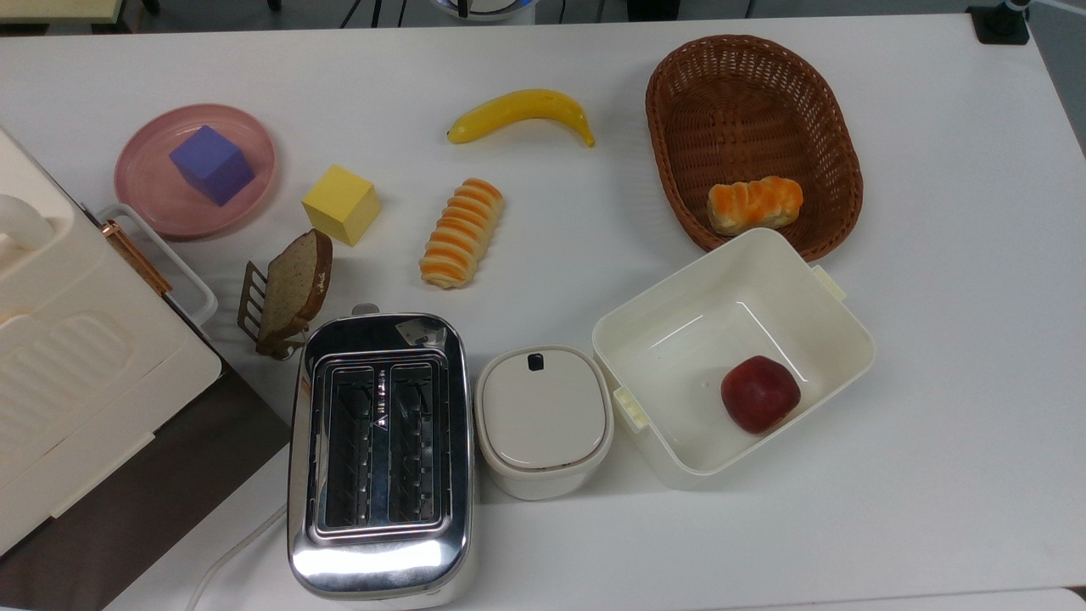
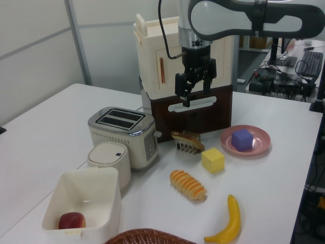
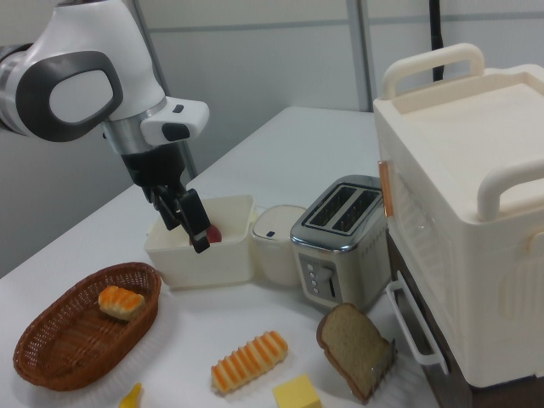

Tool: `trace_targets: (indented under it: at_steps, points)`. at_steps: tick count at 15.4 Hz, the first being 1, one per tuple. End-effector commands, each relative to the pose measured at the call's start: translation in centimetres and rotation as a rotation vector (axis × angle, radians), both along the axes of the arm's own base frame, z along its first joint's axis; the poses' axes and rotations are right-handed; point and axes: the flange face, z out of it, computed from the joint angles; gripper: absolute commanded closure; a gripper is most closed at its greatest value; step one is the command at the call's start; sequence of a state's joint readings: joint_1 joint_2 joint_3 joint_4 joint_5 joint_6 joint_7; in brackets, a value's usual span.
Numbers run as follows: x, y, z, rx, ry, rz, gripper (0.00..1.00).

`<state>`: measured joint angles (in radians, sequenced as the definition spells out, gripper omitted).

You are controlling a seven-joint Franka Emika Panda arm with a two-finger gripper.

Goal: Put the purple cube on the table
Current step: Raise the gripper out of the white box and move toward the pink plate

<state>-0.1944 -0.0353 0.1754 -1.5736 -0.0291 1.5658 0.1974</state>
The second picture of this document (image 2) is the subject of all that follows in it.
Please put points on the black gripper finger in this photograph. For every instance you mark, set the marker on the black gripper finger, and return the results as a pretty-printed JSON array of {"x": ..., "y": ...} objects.
[
  {"x": 207, "y": 81},
  {"x": 183, "y": 86}
]

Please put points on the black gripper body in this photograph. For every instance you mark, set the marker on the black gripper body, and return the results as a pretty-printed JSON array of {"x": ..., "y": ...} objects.
[{"x": 196, "y": 57}]

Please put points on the purple cube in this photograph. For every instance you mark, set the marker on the purple cube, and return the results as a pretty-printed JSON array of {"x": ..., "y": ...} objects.
[{"x": 242, "y": 139}]

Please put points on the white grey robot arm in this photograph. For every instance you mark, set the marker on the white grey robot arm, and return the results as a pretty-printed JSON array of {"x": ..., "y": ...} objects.
[{"x": 228, "y": 15}]

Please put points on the yellow cube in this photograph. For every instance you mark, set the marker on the yellow cube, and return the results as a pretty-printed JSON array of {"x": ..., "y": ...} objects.
[{"x": 212, "y": 160}]

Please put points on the dark brown drawer unit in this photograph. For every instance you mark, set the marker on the dark brown drawer unit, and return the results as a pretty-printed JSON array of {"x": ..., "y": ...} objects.
[{"x": 215, "y": 119}]

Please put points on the cream toy cabinet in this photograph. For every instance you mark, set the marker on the cream toy cabinet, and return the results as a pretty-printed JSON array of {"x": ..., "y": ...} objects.
[{"x": 152, "y": 43}]

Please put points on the grey office desk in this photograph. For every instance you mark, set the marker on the grey office desk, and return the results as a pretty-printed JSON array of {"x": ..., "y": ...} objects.
[{"x": 254, "y": 63}]

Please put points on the brown bread slice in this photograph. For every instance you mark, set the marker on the brown bread slice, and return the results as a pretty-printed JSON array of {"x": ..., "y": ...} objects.
[{"x": 185, "y": 139}]

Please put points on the metal toast rack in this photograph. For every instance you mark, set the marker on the metal toast rack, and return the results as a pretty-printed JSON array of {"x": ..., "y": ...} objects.
[{"x": 185, "y": 149}]

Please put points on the black electronics box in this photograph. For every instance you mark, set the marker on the black electronics box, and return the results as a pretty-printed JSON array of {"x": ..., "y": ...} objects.
[{"x": 279, "y": 85}]

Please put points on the black monitor stand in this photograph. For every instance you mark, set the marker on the black monitor stand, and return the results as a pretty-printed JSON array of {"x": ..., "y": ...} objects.
[{"x": 281, "y": 61}]

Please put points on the pink plate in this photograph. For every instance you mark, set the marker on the pink plate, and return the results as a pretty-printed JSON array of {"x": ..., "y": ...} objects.
[{"x": 261, "y": 142}]

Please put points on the cream chrome toaster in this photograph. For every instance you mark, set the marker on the cream chrome toaster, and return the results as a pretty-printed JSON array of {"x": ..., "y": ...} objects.
[{"x": 114, "y": 137}]

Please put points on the orange striped bread roll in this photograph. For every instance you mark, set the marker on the orange striped bread roll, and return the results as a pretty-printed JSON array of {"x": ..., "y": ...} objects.
[{"x": 188, "y": 185}]

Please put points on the cream lidded bin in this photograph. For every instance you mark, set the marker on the cream lidded bin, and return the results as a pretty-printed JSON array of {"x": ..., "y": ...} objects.
[{"x": 106, "y": 155}]

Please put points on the black keyboard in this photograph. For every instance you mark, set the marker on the black keyboard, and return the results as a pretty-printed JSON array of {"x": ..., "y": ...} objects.
[{"x": 309, "y": 63}]

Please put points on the yellow banana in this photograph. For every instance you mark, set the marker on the yellow banana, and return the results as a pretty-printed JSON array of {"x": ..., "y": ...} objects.
[{"x": 233, "y": 216}]

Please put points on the white square container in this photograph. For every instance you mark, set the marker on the white square container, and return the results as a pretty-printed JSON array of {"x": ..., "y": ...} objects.
[{"x": 76, "y": 188}]

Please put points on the brown wicker basket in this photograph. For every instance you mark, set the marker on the brown wicker basket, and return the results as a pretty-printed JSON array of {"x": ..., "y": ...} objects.
[{"x": 149, "y": 237}]

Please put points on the red apple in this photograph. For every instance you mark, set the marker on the red apple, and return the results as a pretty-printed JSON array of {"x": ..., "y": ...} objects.
[{"x": 72, "y": 221}]

